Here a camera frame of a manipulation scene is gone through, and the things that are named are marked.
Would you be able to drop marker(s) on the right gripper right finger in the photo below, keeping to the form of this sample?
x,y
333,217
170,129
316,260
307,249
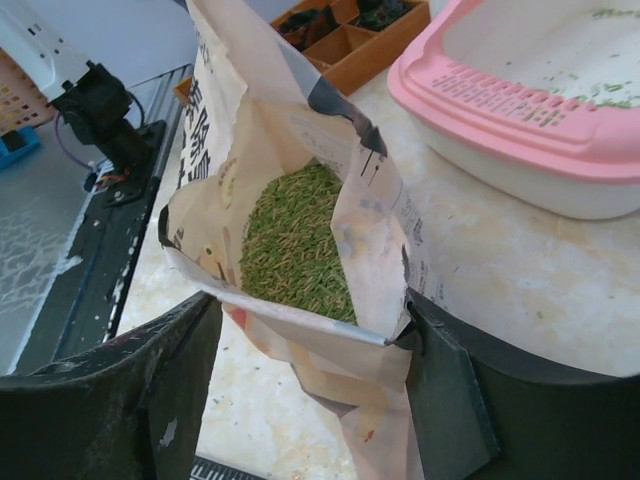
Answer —
x,y
485,409

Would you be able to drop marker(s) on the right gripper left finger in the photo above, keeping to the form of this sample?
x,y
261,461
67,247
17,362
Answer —
x,y
130,408

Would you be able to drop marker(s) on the beige cat litter bag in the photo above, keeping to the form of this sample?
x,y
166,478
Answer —
x,y
234,147

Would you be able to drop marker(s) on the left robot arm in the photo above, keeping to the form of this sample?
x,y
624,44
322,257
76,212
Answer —
x,y
89,98

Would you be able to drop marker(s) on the green litter pellets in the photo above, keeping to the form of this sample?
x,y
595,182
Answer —
x,y
289,255

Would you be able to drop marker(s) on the pink litter box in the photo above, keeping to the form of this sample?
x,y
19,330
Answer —
x,y
539,99

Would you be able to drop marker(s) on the blue bin outside cell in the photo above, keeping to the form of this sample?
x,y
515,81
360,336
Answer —
x,y
17,144

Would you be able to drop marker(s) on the pink perforated basket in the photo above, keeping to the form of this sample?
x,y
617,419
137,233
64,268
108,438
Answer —
x,y
21,103

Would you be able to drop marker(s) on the orange compartment tray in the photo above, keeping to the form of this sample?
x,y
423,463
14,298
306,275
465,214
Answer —
x,y
350,45

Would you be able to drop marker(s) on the black part in tray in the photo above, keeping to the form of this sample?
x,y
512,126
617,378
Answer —
x,y
376,15

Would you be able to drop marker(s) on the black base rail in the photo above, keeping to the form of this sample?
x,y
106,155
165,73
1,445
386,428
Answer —
x,y
85,302

